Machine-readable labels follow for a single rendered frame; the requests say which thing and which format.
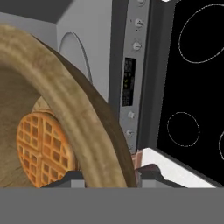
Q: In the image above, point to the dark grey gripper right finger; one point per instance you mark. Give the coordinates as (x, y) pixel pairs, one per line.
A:
(150, 175)

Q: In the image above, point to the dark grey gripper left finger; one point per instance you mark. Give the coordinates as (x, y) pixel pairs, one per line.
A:
(74, 176)

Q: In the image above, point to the brown wooden bowl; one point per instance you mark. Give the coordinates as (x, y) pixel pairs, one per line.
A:
(78, 116)

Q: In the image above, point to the golden round waffle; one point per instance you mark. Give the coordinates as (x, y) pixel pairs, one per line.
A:
(40, 145)

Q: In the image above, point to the grey microwave oven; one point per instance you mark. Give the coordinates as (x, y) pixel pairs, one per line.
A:
(96, 35)

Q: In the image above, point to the black hob with silver panel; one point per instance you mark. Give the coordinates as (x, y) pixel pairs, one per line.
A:
(192, 87)

